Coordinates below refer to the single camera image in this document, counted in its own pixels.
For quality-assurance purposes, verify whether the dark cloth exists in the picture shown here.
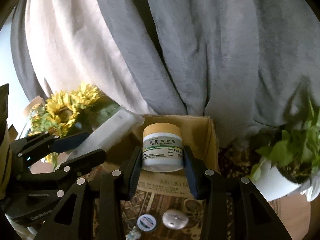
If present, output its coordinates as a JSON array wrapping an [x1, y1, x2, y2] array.
[[0, 84, 12, 198]]

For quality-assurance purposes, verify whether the small clear wrapped item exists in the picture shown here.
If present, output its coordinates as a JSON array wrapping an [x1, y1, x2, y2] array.
[[126, 226, 142, 240]]

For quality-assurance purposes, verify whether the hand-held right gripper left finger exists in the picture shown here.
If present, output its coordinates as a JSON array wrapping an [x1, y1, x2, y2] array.
[[32, 146, 143, 240]]

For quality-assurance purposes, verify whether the silver oval object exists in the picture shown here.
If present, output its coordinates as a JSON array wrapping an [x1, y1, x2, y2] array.
[[162, 209, 189, 230]]

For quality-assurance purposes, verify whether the green leafy plant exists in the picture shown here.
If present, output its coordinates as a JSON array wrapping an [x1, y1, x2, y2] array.
[[250, 97, 320, 183]]

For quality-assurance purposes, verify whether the beige curtain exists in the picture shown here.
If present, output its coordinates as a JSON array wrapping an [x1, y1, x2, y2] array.
[[25, 0, 185, 117]]

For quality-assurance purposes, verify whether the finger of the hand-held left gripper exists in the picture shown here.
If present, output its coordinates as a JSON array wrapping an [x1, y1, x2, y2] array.
[[17, 149, 107, 198], [10, 131, 90, 167]]

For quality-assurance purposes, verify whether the artificial sunflower bouquet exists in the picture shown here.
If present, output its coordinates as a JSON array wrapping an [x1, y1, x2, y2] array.
[[24, 82, 120, 163]]

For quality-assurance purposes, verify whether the translucent white plastic case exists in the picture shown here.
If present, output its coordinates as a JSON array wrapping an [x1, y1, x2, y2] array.
[[67, 107, 146, 160]]

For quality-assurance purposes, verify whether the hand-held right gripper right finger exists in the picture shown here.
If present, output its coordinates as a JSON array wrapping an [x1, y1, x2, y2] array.
[[182, 145, 293, 240]]

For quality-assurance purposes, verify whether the white ointment jar tan lid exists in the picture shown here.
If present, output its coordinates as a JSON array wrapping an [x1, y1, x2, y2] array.
[[142, 124, 184, 172]]

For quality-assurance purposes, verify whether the round tin blue label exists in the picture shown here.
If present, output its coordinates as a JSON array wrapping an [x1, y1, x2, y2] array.
[[137, 214, 157, 232]]

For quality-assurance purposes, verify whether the grey curtain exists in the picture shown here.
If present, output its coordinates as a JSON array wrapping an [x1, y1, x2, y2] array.
[[11, 0, 320, 153]]

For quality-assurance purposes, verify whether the cardboard box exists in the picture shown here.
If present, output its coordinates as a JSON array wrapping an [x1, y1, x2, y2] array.
[[104, 114, 220, 200]]

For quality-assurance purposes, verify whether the patterned brown table cloth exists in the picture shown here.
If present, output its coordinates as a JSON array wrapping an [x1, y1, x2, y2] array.
[[82, 147, 275, 240]]

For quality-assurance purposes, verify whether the white plastic bag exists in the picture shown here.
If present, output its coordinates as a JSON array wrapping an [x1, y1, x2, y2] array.
[[299, 180, 320, 202]]

